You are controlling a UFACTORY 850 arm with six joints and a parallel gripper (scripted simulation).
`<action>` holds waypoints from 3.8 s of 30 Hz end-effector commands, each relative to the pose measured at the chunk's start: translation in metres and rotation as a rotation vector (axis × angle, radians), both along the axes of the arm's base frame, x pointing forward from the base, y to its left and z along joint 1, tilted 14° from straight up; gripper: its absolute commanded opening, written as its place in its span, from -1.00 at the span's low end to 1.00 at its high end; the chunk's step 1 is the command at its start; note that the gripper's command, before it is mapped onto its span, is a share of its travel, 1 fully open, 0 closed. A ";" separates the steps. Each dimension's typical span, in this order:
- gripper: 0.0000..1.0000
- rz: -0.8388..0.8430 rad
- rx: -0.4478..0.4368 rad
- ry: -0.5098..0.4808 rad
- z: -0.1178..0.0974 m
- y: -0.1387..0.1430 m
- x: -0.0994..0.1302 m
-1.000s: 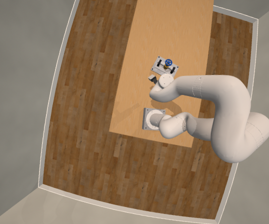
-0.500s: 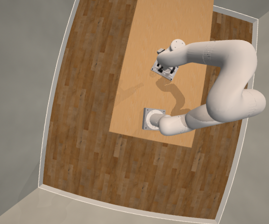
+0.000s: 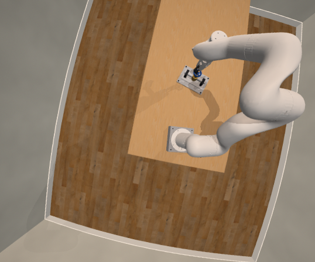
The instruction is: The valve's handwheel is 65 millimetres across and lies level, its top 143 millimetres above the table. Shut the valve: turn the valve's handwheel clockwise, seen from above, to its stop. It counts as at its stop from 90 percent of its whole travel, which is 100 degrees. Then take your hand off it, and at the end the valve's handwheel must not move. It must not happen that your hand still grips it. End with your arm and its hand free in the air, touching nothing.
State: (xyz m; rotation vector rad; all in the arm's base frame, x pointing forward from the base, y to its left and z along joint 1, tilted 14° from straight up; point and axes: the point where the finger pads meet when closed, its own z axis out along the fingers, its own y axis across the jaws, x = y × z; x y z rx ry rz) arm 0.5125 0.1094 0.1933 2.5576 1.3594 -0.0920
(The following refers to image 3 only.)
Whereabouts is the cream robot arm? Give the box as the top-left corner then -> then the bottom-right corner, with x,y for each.
171,30 -> 305,157

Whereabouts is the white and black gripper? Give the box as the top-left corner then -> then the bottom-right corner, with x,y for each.
193,60 -> 212,74

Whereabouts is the brass valve with blue handwheel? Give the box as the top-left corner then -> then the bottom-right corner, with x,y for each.
181,70 -> 206,89

